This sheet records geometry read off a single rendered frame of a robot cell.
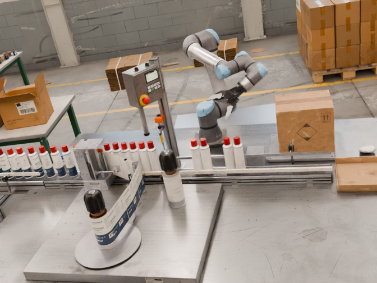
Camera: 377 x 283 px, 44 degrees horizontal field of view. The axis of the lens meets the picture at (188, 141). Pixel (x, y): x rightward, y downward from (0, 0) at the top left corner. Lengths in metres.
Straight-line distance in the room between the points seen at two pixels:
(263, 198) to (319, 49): 3.54
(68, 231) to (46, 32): 6.36
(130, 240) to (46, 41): 6.62
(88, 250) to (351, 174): 1.35
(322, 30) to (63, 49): 4.57
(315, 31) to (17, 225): 4.04
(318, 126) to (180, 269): 1.12
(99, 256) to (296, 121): 1.24
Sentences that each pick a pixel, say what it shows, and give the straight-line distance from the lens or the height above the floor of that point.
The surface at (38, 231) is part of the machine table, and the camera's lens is 2.57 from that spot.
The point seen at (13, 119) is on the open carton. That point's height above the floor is 0.87.
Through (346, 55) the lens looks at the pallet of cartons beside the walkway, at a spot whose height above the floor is 0.29.
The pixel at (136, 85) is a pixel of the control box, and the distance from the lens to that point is 2.39.
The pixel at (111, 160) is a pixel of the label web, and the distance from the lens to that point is 2.58.
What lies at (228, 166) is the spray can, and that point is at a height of 0.93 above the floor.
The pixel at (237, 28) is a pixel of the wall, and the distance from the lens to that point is 7.86.
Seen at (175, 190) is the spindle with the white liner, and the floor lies 0.98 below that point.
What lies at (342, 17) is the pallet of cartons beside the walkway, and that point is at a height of 0.74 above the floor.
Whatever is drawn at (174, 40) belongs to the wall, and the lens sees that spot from 7.97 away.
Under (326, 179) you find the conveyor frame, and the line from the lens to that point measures 2.43.
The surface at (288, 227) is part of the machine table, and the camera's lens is 2.18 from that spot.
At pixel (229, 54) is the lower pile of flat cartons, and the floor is 0.13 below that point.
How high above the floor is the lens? 2.21
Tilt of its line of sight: 27 degrees down
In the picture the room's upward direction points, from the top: 11 degrees counter-clockwise
